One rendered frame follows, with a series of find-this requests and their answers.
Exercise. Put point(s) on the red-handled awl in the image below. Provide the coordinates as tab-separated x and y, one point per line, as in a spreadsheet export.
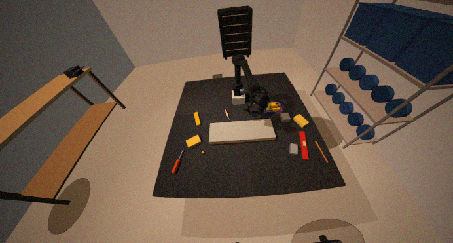
176	166

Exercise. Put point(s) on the red flat bar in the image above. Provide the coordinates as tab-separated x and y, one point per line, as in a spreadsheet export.
303	145

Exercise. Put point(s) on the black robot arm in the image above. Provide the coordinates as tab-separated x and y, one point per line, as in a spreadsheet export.
239	62

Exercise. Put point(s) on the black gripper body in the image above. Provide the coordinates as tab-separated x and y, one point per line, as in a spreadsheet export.
246	106

